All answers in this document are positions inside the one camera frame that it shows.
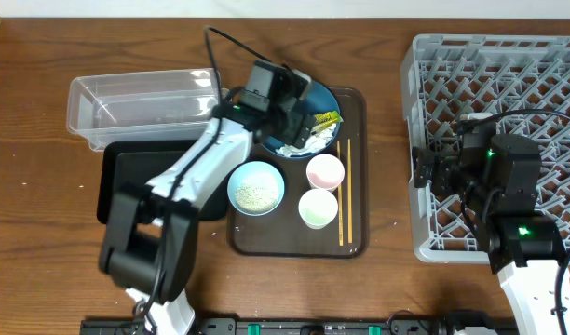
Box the pink cup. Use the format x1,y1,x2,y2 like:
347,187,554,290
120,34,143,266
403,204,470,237
305,154,346,192

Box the green cup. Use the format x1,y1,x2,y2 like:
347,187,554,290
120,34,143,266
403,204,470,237
298,189,338,230

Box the yellow snack wrapper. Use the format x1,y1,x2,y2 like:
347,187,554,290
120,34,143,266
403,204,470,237
311,111,342,134

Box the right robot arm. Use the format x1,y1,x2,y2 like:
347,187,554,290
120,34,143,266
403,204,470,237
412,122,570,334

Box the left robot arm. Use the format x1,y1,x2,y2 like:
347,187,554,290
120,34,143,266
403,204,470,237
99,80,314,334

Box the clear plastic waste bin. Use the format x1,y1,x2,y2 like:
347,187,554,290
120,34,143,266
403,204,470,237
66,68,218,152

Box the grey dishwasher rack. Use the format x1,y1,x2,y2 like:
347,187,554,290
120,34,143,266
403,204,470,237
400,34,570,263

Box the dark blue bowl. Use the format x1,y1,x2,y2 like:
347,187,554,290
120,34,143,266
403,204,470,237
263,81,342,159

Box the light blue rice bowl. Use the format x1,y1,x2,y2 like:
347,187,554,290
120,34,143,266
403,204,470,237
227,161,285,216

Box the right wooden chopstick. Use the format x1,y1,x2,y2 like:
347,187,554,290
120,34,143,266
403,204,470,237
346,138,353,244

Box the wooden chopstick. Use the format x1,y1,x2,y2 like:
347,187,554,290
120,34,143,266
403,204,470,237
346,138,353,244
336,141,344,247

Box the left wooden chopstick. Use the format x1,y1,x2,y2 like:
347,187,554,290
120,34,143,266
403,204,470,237
336,141,344,247

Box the brown serving tray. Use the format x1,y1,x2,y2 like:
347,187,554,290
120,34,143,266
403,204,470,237
227,87,369,259

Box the black tray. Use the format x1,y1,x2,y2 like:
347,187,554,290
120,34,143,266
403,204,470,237
96,139,230,225

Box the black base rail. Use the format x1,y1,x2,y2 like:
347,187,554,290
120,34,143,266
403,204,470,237
78,316,519,335

